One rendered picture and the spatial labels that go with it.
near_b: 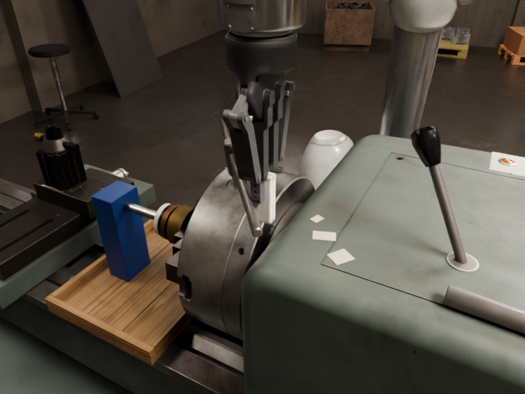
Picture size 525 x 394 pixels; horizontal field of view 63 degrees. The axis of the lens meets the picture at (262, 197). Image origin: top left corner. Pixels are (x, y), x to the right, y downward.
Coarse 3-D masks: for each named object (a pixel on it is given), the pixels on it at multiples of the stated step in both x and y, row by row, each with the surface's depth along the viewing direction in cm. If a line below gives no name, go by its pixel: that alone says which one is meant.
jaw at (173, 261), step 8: (184, 232) 82; (176, 240) 81; (176, 248) 77; (176, 256) 75; (168, 264) 73; (176, 264) 73; (168, 272) 74; (176, 272) 73; (176, 280) 74; (184, 280) 70; (184, 288) 71
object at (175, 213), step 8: (168, 208) 86; (176, 208) 87; (184, 208) 86; (192, 208) 85; (160, 216) 86; (168, 216) 85; (176, 216) 84; (184, 216) 83; (160, 224) 85; (168, 224) 84; (176, 224) 83; (184, 224) 83; (160, 232) 86; (168, 232) 84; (176, 232) 83
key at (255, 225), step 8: (224, 128) 71; (224, 136) 70; (232, 160) 64; (232, 168) 63; (240, 184) 57; (240, 192) 55; (248, 192) 55; (248, 200) 52; (248, 208) 50; (248, 216) 49; (256, 216) 49; (256, 224) 47; (256, 232) 46
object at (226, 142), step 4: (224, 140) 66; (228, 140) 66; (224, 144) 65; (228, 144) 65; (224, 148) 66; (228, 148) 65; (232, 148) 65; (228, 152) 66; (232, 152) 66; (228, 156) 66; (228, 160) 67; (228, 164) 68; (228, 168) 68; (228, 172) 69; (232, 172) 68; (232, 176) 69; (232, 180) 70; (236, 184) 70
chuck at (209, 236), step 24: (216, 192) 70; (192, 216) 69; (216, 216) 68; (240, 216) 67; (192, 240) 68; (216, 240) 66; (192, 264) 68; (216, 264) 66; (192, 288) 69; (216, 288) 67; (192, 312) 73; (216, 312) 69
